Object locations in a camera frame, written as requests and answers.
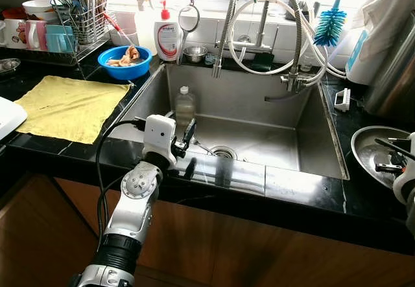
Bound yellow cloth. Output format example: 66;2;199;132
14;75;132;145

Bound stainless steel pot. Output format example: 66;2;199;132
363;25;415;119

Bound small steel dish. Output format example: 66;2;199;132
0;58;21;75

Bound steel spring faucet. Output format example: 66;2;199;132
211;0;325;103

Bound large steel basin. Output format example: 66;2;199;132
350;126;413;190

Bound white soap bottle red pump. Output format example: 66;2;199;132
153;0;184;63

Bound brown food scraps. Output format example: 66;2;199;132
106;46;141;67

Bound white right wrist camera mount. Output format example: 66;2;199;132
392;132;415;205

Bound round mesh strainer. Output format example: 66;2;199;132
176;3;201;66

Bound white hose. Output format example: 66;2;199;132
227;0;348;80

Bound stainless steel sink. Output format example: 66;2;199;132
107;59;351;196

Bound white mug with picture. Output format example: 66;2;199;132
3;19;30;48

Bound white bowl red rim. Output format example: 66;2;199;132
21;0;58;22

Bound blue plastic bowl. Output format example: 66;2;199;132
97;45;154;82

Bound white appliance with buttons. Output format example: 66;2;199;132
0;97;28;141

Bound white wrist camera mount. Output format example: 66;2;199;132
142;114;178;167
392;132;415;205

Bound white container blue label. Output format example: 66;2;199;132
345;0;415;86

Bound wire utensil holder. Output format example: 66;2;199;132
47;0;112;45

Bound green sponge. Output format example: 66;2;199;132
250;51;276;73

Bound white spray bottle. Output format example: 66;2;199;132
132;0;156;29

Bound blue bottle brush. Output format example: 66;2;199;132
313;0;351;47

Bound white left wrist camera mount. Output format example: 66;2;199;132
142;114;178;167

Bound wooden base cabinet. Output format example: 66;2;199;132
0;174;415;287

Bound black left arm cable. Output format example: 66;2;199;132
95;120;147;242

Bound pink mug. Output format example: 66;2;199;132
26;19;48;51

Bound wire dish rack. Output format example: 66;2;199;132
0;0;114;66

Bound small steel bowl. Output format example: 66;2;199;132
183;45;208;63

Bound red handled brush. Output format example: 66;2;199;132
102;12;138;48

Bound clear plastic bottle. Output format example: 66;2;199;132
174;86;196;129

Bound white plastic clip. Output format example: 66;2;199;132
333;87;352;113

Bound teal mug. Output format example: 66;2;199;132
45;24;77;53

